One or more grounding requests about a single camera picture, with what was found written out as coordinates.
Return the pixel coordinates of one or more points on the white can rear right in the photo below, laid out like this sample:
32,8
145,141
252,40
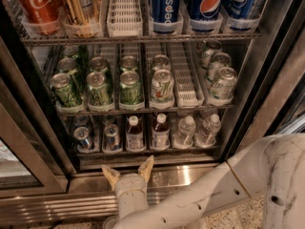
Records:
206,50

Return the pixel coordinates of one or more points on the steel fridge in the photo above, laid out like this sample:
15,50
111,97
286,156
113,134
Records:
46,178

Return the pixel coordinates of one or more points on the clear water bottle right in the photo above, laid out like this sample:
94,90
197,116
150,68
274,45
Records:
207,132

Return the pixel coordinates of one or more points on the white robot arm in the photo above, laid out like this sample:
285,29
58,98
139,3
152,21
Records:
273,166

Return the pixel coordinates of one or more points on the blue pepsi can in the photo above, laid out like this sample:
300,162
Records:
243,12
203,11
164,15

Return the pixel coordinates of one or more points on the empty white shelf tray middle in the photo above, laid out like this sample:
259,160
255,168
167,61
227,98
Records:
187,89

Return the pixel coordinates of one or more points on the white can middle right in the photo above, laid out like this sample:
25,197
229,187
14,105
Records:
219,60

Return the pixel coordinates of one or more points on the clear water bottle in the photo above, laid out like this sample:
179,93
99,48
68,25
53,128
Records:
183,137
207,132

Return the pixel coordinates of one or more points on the gold soda can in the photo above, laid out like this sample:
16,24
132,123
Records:
82,16

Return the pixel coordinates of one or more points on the blue silver can front right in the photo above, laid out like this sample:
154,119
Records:
112,139

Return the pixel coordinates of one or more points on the white green can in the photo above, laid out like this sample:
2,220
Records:
162,90
160,62

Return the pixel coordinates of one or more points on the empty white shelf tray top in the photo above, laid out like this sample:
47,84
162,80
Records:
124,18

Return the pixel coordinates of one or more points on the brown drink bottle white cap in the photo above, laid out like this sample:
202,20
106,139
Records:
134,135

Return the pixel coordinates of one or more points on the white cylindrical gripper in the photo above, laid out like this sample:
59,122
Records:
130,183

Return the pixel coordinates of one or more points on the white green can rear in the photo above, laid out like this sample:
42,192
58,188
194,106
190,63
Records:
160,62

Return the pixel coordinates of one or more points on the red coca-cola can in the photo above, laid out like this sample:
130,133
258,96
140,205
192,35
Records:
43,14

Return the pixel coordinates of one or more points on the blue pepsi can right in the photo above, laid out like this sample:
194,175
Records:
243,12

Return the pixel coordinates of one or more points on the clear water bottle left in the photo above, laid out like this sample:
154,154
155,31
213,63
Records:
183,137

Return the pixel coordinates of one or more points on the white green can front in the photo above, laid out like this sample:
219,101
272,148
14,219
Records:
162,90

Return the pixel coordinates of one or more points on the blue pepsi can left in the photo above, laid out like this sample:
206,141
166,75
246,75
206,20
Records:
164,15

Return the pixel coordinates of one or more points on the blue pepsi can middle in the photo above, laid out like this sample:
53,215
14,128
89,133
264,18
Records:
203,11

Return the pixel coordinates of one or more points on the blue silver can front left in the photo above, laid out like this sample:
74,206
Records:
84,139

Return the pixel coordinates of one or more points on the white can front right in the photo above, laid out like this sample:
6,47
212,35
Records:
223,84

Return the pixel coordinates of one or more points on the green can rear far left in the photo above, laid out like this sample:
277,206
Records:
78,53

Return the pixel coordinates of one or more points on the green can middle far left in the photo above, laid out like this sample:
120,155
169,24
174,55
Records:
70,67

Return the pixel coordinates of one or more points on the green can front far left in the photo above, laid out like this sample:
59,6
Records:
65,90

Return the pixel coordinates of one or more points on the empty white shelf tray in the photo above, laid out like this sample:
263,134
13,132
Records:
187,89
124,18

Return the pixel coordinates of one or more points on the blue silver can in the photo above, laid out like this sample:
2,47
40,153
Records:
112,139
84,139

